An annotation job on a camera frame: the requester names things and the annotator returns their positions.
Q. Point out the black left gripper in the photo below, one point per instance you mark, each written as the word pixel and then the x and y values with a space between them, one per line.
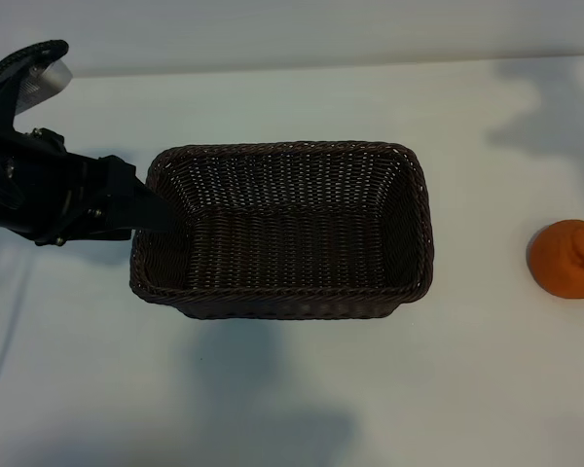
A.
pixel 39 190

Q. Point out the dark brown woven basket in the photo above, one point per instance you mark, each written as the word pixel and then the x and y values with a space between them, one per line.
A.
pixel 282 243

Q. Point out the orange mandarin fruit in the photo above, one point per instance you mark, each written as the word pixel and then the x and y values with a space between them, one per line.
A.
pixel 559 262

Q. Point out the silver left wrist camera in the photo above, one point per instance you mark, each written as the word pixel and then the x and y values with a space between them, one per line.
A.
pixel 48 80

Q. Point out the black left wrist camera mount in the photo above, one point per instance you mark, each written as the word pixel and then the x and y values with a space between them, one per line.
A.
pixel 0 82

